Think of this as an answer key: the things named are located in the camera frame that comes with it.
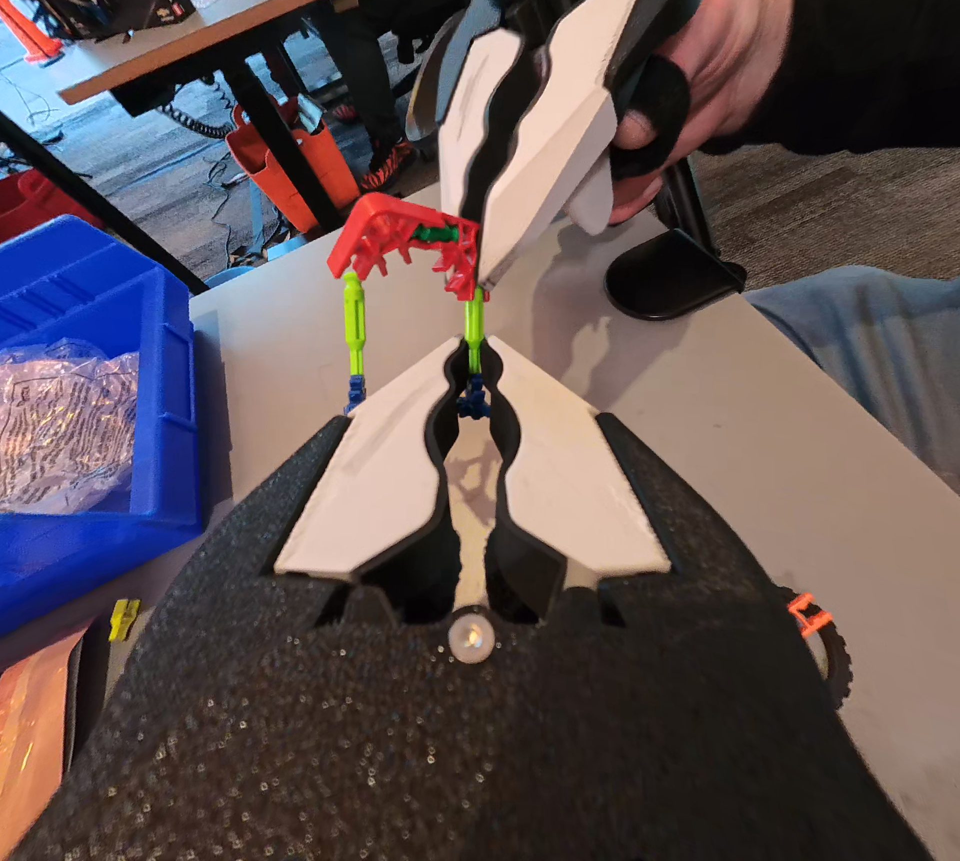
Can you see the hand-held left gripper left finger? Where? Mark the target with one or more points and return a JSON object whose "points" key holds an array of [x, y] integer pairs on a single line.
{"points": [[360, 501]]}

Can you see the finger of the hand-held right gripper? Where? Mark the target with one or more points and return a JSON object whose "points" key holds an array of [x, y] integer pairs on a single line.
{"points": [[469, 126], [555, 126]]}

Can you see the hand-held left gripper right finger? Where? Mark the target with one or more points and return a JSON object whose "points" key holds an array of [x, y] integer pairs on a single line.
{"points": [[577, 501]]}

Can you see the colourful rod connector toy model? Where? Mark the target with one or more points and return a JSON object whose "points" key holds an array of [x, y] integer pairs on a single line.
{"points": [[375, 231]]}

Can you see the person's right forearm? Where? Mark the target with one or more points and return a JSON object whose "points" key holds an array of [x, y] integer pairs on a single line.
{"points": [[862, 36]]}

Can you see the person's right hand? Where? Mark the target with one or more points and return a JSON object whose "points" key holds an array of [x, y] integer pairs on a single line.
{"points": [[735, 51]]}

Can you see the black chair armrest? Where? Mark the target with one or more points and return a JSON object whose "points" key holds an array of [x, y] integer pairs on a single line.
{"points": [[675, 276], [421, 111]]}

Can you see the orange tote bin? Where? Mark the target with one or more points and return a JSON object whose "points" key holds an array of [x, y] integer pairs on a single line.
{"points": [[330, 163]]}

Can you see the blue plastic bin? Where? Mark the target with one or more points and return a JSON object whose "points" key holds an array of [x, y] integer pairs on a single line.
{"points": [[165, 388]]}

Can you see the wooden desk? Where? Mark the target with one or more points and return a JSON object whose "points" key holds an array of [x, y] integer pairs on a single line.
{"points": [[262, 6]]}

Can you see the orange connector piece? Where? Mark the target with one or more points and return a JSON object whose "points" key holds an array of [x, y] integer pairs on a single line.
{"points": [[810, 617]]}

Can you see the yellow connector piece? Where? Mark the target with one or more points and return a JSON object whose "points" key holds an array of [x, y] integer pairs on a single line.
{"points": [[124, 619]]}

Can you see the crumpled clear plastic bags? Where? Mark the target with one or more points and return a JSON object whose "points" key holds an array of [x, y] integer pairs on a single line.
{"points": [[60, 426]]}

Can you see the black toy tyre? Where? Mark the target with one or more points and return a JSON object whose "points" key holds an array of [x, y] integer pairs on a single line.
{"points": [[840, 666]]}

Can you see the person's leg in jeans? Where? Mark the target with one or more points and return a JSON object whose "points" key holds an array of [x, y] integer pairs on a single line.
{"points": [[862, 366]]}

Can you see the black stand pole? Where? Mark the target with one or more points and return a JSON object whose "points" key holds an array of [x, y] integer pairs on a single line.
{"points": [[97, 205]]}

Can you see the red tote basket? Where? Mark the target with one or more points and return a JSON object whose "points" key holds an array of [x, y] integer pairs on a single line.
{"points": [[37, 201]]}

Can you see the orange traffic cone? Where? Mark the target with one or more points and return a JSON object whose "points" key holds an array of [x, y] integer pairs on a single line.
{"points": [[37, 40]]}

